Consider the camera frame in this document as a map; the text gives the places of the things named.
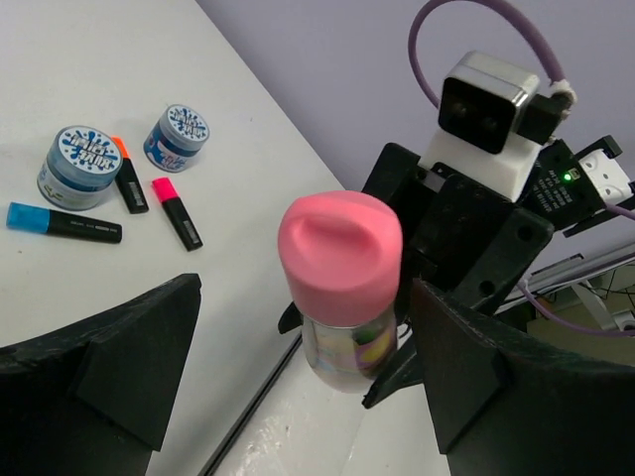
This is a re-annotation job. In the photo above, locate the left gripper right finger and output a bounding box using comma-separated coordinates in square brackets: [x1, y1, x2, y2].
[411, 282, 634, 475]

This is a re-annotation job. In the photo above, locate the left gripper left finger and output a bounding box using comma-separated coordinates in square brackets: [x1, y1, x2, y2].
[1, 274, 201, 475]

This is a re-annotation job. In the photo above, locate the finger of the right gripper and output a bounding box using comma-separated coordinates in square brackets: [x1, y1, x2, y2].
[277, 302, 303, 334]
[362, 336, 422, 410]

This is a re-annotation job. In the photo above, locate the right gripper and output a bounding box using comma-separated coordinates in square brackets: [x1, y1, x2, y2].
[362, 143, 555, 317]

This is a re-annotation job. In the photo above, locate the pink cap pen tube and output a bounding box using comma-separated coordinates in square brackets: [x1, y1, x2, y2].
[278, 190, 403, 394]

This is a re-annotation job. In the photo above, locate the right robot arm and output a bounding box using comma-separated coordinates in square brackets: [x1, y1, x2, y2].
[362, 136, 621, 324]

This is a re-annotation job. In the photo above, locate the pink highlighter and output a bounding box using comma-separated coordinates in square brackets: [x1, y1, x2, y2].
[152, 177, 203, 252]

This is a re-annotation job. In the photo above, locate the blue highlighter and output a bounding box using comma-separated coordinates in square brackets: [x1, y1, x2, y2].
[6, 202, 123, 244]

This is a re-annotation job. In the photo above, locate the orange highlighter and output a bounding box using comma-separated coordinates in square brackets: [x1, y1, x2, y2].
[112, 136, 149, 214]

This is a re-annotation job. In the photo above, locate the blue slime jar left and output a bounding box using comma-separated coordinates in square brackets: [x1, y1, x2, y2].
[37, 125, 123, 211]

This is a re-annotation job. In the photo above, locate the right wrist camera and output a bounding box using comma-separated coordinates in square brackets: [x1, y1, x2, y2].
[419, 51, 576, 202]

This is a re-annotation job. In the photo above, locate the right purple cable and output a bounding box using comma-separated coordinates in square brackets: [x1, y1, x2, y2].
[407, 0, 635, 338]

